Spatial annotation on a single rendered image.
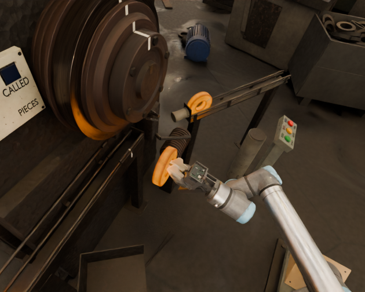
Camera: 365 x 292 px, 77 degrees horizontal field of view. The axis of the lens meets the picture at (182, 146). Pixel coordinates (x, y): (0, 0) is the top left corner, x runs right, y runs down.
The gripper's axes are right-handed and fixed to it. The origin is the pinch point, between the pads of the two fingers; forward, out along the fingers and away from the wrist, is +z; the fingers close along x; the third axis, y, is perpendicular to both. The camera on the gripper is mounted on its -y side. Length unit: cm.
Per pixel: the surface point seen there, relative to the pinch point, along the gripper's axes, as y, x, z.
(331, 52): 4, -202, -75
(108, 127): 9.1, 6.7, 22.3
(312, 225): -52, -60, -119
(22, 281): -31, 51, 18
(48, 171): -6.3, 23.6, 30.5
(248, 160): -40, -66, -49
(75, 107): 21.8, 15.4, 27.9
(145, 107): 12.8, -6.1, 16.7
